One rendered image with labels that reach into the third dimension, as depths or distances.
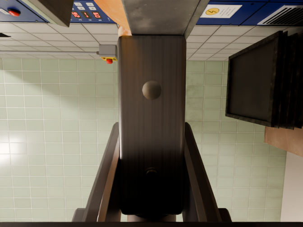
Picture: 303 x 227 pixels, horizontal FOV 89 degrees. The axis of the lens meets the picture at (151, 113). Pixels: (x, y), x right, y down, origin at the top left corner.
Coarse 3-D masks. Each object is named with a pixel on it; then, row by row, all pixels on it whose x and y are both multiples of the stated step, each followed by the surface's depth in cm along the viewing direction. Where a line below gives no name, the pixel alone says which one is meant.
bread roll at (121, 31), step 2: (120, 26) 16; (120, 28) 16; (122, 28) 15; (124, 28) 15; (118, 30) 17; (120, 30) 16; (122, 30) 15; (124, 30) 15; (126, 30) 15; (128, 30) 15; (118, 32) 17; (120, 32) 16; (122, 32) 15; (124, 32) 15; (126, 32) 15; (128, 32) 15; (130, 32) 15; (118, 34) 17; (120, 34) 16; (122, 34) 16; (124, 34) 15; (126, 34) 15; (128, 34) 15; (130, 34) 15; (118, 36) 17; (118, 38) 17
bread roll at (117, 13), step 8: (96, 0) 8; (104, 0) 8; (112, 0) 7; (120, 0) 7; (104, 8) 8; (112, 8) 8; (120, 8) 8; (112, 16) 9; (120, 16) 8; (120, 24) 10; (128, 24) 9
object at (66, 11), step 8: (32, 0) 27; (40, 0) 27; (48, 0) 29; (56, 0) 31; (64, 0) 34; (72, 0) 36; (40, 8) 30; (48, 8) 30; (56, 8) 32; (64, 8) 34; (72, 8) 37; (56, 16) 32; (64, 16) 35; (64, 24) 36
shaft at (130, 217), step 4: (128, 216) 9; (132, 216) 8; (136, 216) 8; (168, 216) 8; (172, 216) 9; (128, 220) 9; (132, 220) 8; (136, 220) 8; (140, 220) 8; (144, 220) 8; (148, 220) 8; (152, 220) 8; (156, 220) 8; (160, 220) 8; (164, 220) 8; (168, 220) 8; (172, 220) 9
